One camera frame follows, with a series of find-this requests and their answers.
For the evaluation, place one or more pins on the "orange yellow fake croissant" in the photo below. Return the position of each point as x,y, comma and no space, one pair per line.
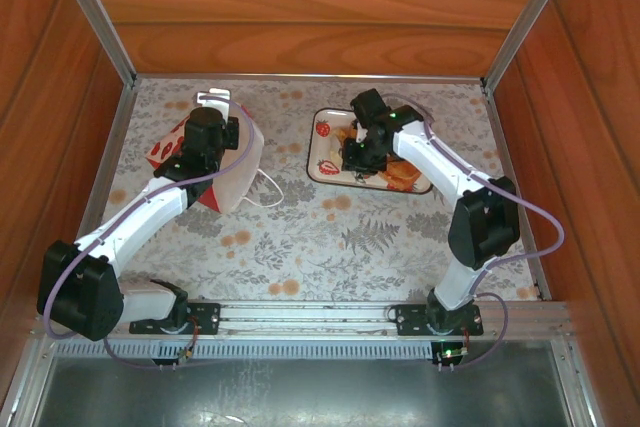
342,134

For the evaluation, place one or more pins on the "red and white paper bag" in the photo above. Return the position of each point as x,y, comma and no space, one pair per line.
240,182

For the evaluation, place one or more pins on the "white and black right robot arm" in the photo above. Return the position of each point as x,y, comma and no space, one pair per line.
425,152

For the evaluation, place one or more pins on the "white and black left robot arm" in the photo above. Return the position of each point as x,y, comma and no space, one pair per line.
135,217

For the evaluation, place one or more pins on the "white strawberry print tray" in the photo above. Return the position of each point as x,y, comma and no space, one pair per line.
320,149

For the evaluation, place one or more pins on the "aluminium rear edge strip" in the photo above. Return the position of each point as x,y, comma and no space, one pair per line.
350,77

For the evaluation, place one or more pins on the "aluminium side edge strip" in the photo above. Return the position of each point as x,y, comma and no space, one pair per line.
112,147
515,187

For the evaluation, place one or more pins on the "floral patterned tablecloth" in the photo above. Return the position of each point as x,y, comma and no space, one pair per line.
300,247

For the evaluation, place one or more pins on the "circuit board with green light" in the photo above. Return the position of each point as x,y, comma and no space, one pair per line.
450,353

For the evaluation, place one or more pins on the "shiny metal sheet panel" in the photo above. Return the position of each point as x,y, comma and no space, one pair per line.
300,397

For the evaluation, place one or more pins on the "aluminium frame post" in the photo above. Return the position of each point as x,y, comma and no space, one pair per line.
92,12
530,17

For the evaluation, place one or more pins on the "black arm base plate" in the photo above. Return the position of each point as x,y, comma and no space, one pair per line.
412,319
205,319

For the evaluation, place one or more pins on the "aluminium mounting rail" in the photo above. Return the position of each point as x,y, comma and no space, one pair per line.
300,314

